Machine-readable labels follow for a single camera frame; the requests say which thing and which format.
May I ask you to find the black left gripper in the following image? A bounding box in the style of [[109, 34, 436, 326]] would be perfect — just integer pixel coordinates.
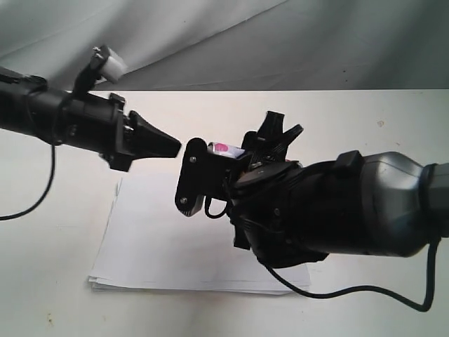
[[59, 93, 182, 172]]

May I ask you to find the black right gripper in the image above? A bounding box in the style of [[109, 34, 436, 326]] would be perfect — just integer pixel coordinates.
[[175, 111, 372, 268]]

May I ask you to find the silver spray paint can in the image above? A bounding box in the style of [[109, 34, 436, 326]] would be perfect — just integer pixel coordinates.
[[207, 142, 245, 159]]

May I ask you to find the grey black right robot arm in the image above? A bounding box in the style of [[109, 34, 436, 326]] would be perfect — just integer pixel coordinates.
[[175, 112, 448, 268]]

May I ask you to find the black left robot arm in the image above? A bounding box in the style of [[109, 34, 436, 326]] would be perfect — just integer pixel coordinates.
[[1, 68, 181, 172]]

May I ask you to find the grey backdrop cloth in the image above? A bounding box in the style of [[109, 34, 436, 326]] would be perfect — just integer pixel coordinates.
[[1, 1, 448, 91]]

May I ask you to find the white paper stack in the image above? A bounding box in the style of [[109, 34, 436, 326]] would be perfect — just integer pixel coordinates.
[[88, 173, 289, 295]]

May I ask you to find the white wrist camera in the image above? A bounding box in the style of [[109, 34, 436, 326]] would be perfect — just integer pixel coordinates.
[[91, 45, 127, 84]]

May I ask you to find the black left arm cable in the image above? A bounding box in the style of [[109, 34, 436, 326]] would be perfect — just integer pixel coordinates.
[[0, 142, 57, 221]]

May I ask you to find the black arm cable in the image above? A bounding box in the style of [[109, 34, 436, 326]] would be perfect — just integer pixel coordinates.
[[0, 142, 57, 221], [203, 196, 449, 312]]

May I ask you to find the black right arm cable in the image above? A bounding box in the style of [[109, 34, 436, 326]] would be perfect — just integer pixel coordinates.
[[203, 196, 449, 312]]

